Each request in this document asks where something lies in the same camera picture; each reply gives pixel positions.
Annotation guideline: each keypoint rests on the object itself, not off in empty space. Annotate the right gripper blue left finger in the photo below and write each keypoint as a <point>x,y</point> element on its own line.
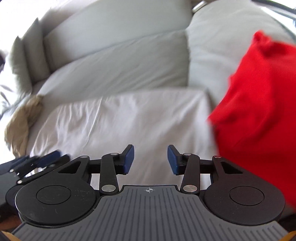
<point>114,164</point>

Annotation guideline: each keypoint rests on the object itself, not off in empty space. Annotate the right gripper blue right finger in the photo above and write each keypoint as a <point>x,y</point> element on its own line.
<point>188,165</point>

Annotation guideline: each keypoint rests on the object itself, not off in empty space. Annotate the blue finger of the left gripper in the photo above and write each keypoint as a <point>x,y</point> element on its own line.
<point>53,159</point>
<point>23,164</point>

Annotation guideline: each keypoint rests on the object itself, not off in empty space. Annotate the white t-shirt with script print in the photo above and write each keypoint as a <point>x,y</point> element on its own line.
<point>149,120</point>

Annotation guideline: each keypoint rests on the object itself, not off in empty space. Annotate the tan brown garment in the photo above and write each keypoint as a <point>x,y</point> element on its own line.
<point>16,134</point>

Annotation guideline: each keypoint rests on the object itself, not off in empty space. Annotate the red garment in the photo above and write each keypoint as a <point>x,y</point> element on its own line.
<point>254,124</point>

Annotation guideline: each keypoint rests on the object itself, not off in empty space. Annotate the front grey-green cushion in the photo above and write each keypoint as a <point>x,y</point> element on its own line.
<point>19,68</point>

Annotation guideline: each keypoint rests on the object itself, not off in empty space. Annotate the grey-green cushion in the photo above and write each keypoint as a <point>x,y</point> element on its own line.
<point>35,52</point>
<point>19,68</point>

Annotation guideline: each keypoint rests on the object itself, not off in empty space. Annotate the grey-green sofa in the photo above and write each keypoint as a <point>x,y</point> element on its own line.
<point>116,47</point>

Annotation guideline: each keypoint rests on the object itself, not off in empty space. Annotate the rear grey-green cushion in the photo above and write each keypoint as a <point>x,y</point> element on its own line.
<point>35,52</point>

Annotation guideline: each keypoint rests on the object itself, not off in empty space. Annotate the small white device on sofa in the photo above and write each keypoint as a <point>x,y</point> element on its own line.
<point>197,5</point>

